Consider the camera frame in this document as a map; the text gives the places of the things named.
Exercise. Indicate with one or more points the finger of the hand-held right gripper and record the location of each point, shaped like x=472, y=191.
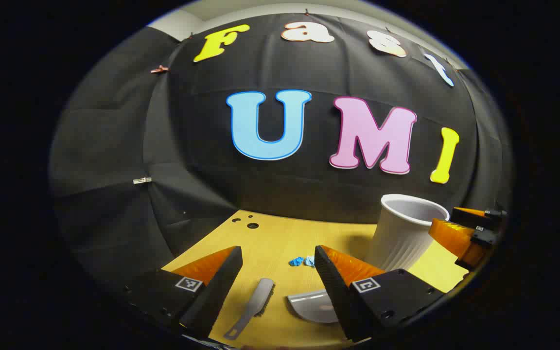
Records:
x=491, y=216
x=483, y=236

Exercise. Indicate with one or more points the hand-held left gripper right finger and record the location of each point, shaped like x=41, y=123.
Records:
x=333, y=287

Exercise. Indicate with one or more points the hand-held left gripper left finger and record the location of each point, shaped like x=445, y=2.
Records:
x=212, y=291

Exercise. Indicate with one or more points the grey dustpan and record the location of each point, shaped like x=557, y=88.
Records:
x=311, y=306

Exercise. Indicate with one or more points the dark blue paper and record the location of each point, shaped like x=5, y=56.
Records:
x=296, y=262

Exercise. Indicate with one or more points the small grey broom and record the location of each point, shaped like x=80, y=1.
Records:
x=260, y=294

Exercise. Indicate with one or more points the white ribbed garbage bin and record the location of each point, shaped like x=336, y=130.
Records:
x=396, y=238

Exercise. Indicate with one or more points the light wooden desktop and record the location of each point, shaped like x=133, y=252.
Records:
x=280, y=238

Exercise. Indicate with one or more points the silver cloth clip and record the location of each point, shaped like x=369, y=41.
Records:
x=142, y=180

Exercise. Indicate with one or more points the black backdrop cloth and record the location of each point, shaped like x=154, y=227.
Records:
x=202, y=146

